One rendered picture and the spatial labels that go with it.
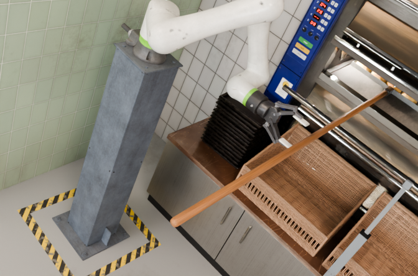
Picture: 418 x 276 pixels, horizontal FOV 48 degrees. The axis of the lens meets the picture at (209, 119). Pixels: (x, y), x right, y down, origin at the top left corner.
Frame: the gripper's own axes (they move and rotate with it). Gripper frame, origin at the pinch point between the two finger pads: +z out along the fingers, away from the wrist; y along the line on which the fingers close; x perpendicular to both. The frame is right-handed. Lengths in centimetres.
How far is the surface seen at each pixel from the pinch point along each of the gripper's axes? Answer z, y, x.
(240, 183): 5.0, -1.0, 48.2
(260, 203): -3, 57, -18
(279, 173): -12, 60, -52
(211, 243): -13, 101, -13
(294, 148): 4.8, -1.5, 11.6
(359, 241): 45, 27, -8
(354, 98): -3, 2, -68
